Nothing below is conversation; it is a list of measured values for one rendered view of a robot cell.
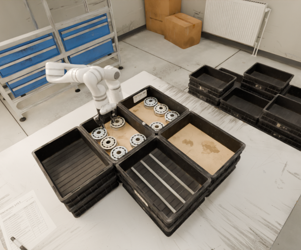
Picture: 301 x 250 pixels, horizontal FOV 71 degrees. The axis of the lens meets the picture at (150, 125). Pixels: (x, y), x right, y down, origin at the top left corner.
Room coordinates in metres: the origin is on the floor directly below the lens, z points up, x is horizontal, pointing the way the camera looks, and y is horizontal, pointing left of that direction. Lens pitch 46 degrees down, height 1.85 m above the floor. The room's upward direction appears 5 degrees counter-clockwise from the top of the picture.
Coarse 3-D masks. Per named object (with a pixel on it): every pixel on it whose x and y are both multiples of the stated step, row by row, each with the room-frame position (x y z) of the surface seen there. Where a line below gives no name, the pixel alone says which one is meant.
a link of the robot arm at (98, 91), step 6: (90, 72) 0.83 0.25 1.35; (84, 78) 0.81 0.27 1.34; (90, 78) 0.80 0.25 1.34; (96, 78) 0.81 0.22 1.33; (90, 84) 0.80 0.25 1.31; (96, 84) 0.80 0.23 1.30; (90, 90) 0.82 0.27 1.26; (96, 90) 0.80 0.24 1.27; (102, 90) 0.83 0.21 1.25; (96, 96) 0.81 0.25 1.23; (102, 96) 0.82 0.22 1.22
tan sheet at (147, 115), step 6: (132, 108) 1.16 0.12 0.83; (138, 108) 1.16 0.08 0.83; (144, 108) 1.15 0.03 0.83; (138, 114) 1.09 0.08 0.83; (144, 114) 1.09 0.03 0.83; (150, 114) 1.08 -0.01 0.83; (144, 120) 1.03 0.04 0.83; (150, 120) 1.02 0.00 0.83; (156, 120) 1.02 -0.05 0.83; (162, 120) 1.01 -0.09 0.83
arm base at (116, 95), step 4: (120, 88) 1.29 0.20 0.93; (112, 92) 1.26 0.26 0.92; (116, 92) 1.25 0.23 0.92; (120, 92) 1.27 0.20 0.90; (112, 96) 1.26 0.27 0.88; (116, 96) 1.25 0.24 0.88; (120, 96) 1.27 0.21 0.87; (112, 100) 1.27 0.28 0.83; (116, 100) 1.25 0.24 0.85; (120, 100) 1.26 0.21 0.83
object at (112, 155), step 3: (117, 147) 0.78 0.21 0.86; (120, 147) 0.78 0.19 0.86; (123, 147) 0.78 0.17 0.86; (114, 150) 0.77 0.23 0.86; (123, 150) 0.76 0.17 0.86; (126, 150) 0.76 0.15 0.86; (111, 153) 0.74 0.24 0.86; (114, 153) 0.74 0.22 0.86; (123, 153) 0.74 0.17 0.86; (111, 156) 0.72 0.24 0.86; (114, 156) 0.72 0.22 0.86; (117, 156) 0.72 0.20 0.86; (120, 156) 0.72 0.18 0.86; (114, 159) 0.70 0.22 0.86
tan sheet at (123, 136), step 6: (108, 126) 0.99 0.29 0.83; (126, 126) 0.98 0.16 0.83; (108, 132) 0.94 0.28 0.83; (114, 132) 0.94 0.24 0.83; (120, 132) 0.93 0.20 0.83; (126, 132) 0.93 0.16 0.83; (132, 132) 0.92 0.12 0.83; (138, 132) 0.92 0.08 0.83; (120, 138) 0.88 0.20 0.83; (126, 138) 0.87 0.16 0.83; (120, 144) 0.83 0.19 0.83; (126, 144) 0.83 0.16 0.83
